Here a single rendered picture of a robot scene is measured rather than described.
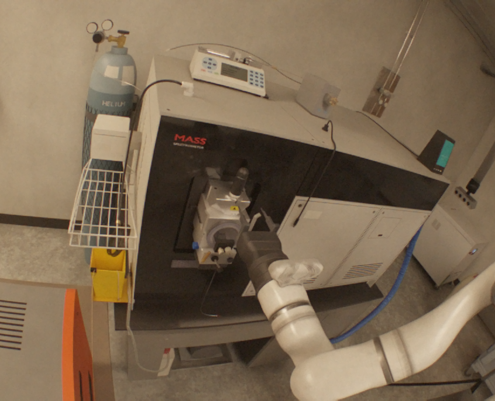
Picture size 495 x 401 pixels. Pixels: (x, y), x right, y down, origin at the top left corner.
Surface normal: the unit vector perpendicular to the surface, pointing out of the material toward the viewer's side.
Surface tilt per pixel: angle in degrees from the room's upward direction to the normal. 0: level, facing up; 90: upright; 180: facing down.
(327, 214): 90
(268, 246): 3
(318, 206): 90
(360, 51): 90
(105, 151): 90
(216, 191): 0
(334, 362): 31
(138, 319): 0
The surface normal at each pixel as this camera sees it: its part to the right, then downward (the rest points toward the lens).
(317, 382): -0.25, -0.59
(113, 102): 0.51, 0.61
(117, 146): 0.30, 0.62
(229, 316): 0.33, -0.78
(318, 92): -0.89, -0.07
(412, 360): -0.29, -0.10
